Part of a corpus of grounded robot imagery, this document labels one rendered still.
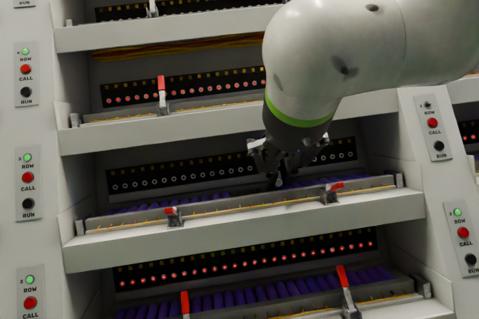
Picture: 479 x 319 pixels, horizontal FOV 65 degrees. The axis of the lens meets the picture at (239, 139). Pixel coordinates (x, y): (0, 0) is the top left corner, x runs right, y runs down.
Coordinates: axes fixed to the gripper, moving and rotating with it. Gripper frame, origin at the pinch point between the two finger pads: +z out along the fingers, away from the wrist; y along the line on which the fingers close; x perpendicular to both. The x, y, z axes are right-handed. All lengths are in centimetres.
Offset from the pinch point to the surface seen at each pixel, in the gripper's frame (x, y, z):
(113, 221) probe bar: 4.6, 30.4, 0.1
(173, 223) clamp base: 7.1, 19.9, -1.6
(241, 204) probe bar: 4.8, 7.8, 0.2
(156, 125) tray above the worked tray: -8.9, 20.8, -7.7
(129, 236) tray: 8.5, 26.9, -3.7
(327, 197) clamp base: 6.3, -7.4, -1.0
